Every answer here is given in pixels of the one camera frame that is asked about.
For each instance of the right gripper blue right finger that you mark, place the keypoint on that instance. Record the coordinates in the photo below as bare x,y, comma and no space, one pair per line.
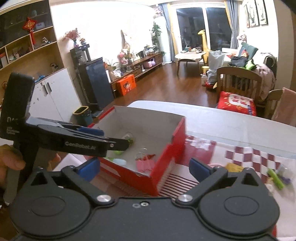
208,178

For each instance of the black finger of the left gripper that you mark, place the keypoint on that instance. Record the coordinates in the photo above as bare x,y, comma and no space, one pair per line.
70,141

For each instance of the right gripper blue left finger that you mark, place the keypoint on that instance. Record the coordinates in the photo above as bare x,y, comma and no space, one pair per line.
80,178

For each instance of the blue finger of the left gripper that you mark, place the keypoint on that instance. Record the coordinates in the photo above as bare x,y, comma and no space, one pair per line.
90,131

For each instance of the red binder clip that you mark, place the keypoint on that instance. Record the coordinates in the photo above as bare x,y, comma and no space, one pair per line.
144,161

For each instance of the white green tube bottle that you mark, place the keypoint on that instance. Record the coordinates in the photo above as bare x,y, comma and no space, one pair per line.
114,155

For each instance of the person's left hand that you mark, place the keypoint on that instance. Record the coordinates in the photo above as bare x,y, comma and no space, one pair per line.
12,159

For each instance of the red checkered table mat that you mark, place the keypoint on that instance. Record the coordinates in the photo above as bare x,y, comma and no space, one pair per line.
236,158

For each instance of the teal trash bin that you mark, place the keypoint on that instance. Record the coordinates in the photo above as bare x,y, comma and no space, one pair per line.
83,116

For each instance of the yellow small box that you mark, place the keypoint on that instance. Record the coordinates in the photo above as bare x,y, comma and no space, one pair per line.
231,167

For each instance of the dark blue appliance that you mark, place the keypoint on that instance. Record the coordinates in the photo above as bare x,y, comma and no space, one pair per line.
95,82

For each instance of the white cabinet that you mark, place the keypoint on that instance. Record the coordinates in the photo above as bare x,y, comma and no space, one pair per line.
55,97

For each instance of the red cardboard box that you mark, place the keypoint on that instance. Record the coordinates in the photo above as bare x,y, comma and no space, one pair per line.
161,133

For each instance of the orange gift box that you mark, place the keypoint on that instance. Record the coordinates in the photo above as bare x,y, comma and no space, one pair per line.
126,84

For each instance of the green marker pen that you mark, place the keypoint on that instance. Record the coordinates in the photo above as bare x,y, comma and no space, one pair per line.
279,184

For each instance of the clear jar with blue beads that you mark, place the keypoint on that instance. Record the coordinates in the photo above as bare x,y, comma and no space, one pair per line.
285,174

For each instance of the wooden tv console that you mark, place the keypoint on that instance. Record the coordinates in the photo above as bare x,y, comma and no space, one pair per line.
139,68

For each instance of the wooden dining chair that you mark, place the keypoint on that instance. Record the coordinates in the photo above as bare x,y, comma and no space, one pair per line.
239,81

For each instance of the chair with pink towel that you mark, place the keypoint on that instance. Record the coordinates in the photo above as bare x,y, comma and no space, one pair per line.
280,106

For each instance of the white plastic bag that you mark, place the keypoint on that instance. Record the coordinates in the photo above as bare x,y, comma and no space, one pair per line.
215,60

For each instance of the oval coffee table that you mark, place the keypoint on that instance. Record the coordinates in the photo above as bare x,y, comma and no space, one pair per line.
189,57

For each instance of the yellow giraffe toy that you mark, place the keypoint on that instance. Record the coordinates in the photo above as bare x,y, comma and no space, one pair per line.
206,50

